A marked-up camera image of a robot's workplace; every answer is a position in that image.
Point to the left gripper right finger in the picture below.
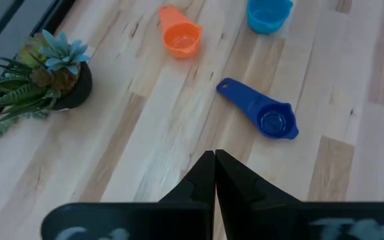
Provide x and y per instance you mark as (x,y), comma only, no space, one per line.
(262,220)

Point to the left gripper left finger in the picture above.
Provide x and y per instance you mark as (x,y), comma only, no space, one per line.
(178,220)

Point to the small dark blue measuring cup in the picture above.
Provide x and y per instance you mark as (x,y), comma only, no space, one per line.
(272,120)

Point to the orange measuring cup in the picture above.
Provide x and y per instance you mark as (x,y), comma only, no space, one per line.
(182,40)

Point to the light blue measuring cup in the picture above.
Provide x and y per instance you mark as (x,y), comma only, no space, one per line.
(268,16)

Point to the potted succulent plant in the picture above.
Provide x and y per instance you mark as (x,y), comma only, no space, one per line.
(52,80)

